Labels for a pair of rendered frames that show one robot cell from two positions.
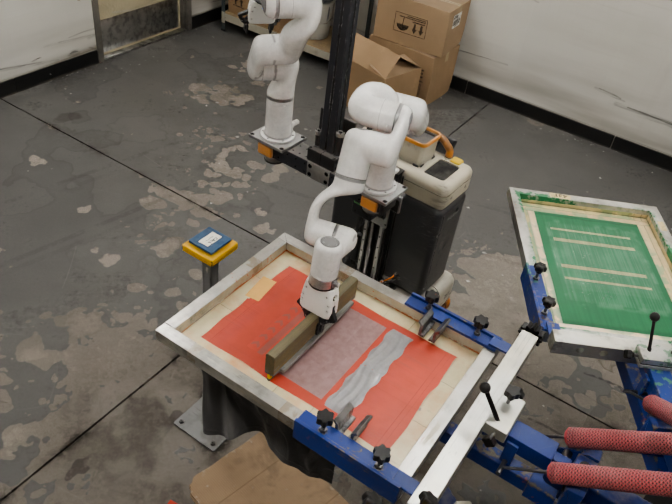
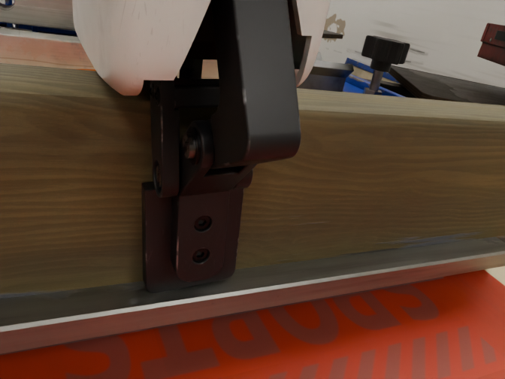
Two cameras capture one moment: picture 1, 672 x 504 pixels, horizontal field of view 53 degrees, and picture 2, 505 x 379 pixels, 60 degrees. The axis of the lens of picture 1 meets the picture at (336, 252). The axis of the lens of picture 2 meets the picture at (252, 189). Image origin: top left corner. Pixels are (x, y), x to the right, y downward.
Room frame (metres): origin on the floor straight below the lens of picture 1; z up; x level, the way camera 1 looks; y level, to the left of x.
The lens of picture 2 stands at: (1.45, 0.13, 1.09)
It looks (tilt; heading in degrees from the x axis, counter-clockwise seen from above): 25 degrees down; 212
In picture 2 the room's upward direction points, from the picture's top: 11 degrees clockwise
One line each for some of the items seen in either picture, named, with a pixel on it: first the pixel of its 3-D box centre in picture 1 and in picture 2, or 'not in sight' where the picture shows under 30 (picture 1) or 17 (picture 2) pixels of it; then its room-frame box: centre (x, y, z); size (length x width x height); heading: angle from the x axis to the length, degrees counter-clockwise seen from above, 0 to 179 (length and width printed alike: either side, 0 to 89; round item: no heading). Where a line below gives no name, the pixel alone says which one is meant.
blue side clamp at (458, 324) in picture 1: (450, 327); not in sight; (1.45, -0.37, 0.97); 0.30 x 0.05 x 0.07; 61
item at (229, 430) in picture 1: (266, 429); not in sight; (1.17, 0.12, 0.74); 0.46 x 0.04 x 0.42; 61
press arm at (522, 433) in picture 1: (519, 438); not in sight; (1.05, -0.52, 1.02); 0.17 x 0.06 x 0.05; 61
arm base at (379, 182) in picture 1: (383, 164); not in sight; (1.92, -0.11, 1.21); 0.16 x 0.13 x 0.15; 148
